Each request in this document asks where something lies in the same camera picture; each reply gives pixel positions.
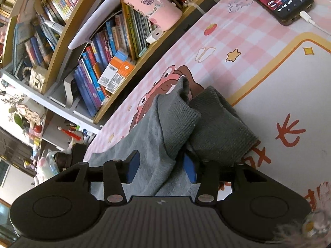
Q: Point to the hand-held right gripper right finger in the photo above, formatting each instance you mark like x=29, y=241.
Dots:
x=190, y=169

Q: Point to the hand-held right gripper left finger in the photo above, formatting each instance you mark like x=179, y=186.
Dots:
x=132, y=166

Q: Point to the clear plastic bag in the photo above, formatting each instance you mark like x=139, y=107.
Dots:
x=47, y=165

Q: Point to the white side shelf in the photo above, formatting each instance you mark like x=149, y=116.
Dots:
x=54, y=129

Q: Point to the orange white box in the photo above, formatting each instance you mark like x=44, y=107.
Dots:
x=116, y=75

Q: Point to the thick grey open book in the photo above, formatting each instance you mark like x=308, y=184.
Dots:
x=69, y=90

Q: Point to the row of colourful slim books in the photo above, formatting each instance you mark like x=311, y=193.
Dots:
x=103, y=64

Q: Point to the white cartoon vase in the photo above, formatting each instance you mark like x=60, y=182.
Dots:
x=28, y=111

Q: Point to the wooden bookshelf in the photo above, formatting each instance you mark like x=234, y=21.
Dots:
x=53, y=67

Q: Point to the white quilted handbag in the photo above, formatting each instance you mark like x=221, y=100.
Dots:
x=37, y=78

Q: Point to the pink cartoon desk mat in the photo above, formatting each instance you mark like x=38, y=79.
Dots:
x=258, y=56

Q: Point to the fluffy bead charm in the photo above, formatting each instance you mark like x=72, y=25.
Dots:
x=310, y=224

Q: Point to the white charger adapter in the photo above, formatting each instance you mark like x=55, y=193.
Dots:
x=154, y=35

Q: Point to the white flat panel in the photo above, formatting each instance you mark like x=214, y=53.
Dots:
x=95, y=20

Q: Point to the pink sticker tumbler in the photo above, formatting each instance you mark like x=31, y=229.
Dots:
x=155, y=10

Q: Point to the white spray bottle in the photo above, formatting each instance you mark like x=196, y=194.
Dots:
x=53, y=26

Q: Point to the row of colourful paperback books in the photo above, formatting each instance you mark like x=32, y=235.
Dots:
x=59, y=0

